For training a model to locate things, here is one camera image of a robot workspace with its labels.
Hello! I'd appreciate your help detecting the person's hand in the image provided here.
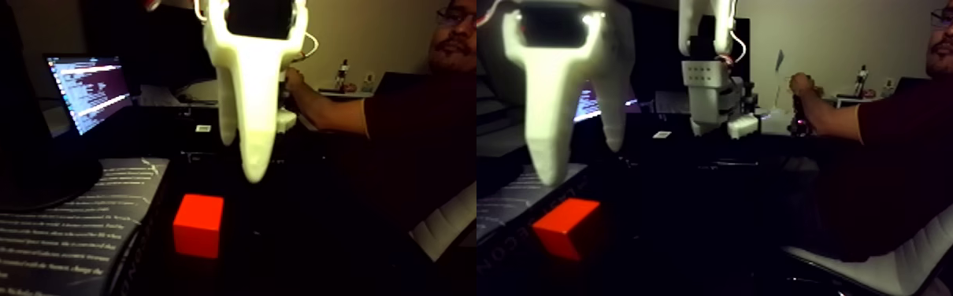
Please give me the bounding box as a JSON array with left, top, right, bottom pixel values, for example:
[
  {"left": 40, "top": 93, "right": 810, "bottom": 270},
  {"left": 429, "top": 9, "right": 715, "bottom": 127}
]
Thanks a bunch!
[{"left": 790, "top": 72, "right": 818, "bottom": 103}]

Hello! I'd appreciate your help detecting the dark leader arm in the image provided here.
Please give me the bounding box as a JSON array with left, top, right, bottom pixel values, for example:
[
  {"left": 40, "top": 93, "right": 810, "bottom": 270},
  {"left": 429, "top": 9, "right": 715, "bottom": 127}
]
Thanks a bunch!
[{"left": 786, "top": 87, "right": 817, "bottom": 139}]

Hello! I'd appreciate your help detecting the black book with white text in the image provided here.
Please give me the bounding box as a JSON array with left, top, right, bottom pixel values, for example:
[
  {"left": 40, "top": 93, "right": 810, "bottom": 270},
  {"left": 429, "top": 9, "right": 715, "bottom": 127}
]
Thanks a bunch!
[{"left": 0, "top": 157, "right": 172, "bottom": 296}]

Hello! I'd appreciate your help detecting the white chair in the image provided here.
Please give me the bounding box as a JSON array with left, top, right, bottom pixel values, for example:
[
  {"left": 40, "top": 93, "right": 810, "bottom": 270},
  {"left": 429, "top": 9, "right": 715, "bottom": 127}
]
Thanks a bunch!
[{"left": 782, "top": 177, "right": 953, "bottom": 296}]

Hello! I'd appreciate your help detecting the red cube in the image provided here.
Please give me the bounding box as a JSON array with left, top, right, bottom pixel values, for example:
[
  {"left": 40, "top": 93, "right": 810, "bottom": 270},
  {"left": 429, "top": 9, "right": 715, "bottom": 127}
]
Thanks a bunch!
[{"left": 172, "top": 193, "right": 225, "bottom": 260}]

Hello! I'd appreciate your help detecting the thin looped servo cable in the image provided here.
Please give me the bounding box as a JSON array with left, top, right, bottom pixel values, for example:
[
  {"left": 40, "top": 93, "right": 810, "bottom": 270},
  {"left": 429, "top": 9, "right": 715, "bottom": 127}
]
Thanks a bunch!
[{"left": 300, "top": 30, "right": 320, "bottom": 61}]

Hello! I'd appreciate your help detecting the black wide monitor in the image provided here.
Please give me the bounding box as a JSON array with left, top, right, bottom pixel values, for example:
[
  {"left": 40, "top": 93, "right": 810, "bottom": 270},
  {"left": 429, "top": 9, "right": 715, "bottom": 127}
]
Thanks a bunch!
[{"left": 82, "top": 0, "right": 217, "bottom": 91}]

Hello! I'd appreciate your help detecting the open laptop with lit screen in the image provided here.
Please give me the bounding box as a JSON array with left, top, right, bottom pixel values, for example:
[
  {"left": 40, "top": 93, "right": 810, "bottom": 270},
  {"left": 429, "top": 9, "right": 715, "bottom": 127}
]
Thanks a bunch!
[{"left": 43, "top": 54, "right": 135, "bottom": 136}]

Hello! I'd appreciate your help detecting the person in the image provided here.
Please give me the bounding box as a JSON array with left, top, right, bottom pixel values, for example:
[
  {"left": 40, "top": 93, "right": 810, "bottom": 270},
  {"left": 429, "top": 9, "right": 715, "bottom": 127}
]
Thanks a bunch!
[{"left": 788, "top": 0, "right": 953, "bottom": 264}]

